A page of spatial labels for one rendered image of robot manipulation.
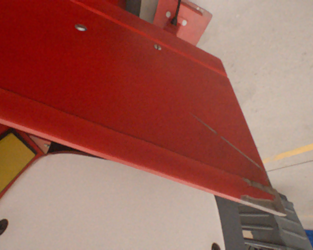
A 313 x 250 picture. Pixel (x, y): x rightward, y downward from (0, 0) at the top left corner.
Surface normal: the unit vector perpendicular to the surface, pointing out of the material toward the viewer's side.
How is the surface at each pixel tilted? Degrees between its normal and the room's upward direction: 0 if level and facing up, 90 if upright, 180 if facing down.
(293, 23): 0
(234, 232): 90
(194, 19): 3
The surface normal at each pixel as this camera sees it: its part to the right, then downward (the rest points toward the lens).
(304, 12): -0.19, 0.74
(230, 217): 0.40, -0.55
